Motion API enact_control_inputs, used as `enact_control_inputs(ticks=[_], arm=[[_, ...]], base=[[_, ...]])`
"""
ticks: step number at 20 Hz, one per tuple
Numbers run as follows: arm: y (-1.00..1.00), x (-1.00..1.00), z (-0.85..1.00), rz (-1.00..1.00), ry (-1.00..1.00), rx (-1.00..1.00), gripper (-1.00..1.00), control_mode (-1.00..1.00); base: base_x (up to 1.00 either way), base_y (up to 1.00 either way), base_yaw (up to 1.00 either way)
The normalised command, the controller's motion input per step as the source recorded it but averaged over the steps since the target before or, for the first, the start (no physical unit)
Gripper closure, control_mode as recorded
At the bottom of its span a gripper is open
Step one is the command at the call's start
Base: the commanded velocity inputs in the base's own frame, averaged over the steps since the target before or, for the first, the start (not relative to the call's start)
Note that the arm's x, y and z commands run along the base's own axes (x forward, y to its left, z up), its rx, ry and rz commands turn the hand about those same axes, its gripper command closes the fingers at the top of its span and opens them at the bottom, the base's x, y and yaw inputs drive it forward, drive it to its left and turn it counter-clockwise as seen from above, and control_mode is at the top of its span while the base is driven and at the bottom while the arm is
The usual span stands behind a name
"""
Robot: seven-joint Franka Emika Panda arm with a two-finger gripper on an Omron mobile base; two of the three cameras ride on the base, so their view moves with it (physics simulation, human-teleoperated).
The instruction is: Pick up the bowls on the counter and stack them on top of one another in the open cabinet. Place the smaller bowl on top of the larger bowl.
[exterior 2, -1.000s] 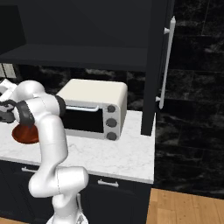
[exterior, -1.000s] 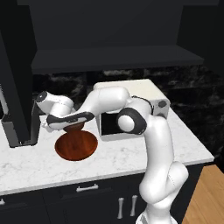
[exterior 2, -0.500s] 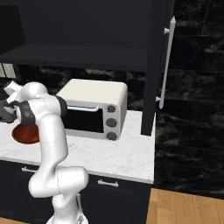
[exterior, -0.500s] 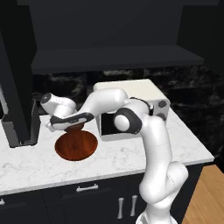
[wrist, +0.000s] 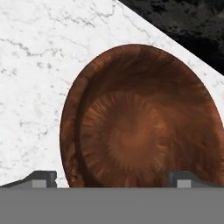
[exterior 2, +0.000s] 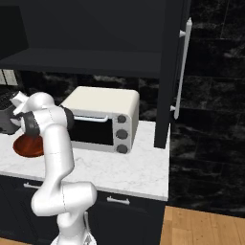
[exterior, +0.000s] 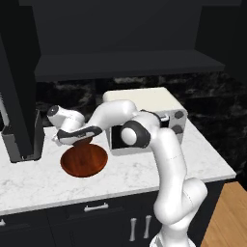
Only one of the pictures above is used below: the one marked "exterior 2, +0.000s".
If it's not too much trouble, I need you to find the white toaster oven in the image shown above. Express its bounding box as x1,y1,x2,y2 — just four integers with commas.
59,85,141,155

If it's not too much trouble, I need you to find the dark drawer front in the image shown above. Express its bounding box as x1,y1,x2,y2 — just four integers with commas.
0,174,61,244
87,189,167,245

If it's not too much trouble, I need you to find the long white door handle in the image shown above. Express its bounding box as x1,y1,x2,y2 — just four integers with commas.
169,17,193,121

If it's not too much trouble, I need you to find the dark open wall cabinet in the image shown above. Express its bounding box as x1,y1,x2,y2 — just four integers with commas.
0,0,170,79

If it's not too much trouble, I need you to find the white toaster oven handle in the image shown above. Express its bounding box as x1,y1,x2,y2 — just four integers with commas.
73,115,110,123

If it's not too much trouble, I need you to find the dark cabinet door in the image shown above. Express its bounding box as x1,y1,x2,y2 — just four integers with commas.
153,0,192,150

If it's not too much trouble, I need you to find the red-brown bowl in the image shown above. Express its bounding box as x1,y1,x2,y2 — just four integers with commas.
12,133,45,158

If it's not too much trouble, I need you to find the short white drawer handle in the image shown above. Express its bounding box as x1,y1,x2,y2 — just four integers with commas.
23,181,42,190
106,195,131,206

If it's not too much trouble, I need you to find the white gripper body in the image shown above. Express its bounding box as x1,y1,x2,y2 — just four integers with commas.
9,90,31,112

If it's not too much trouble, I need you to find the white slatted panel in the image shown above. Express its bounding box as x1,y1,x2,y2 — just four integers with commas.
0,69,19,87

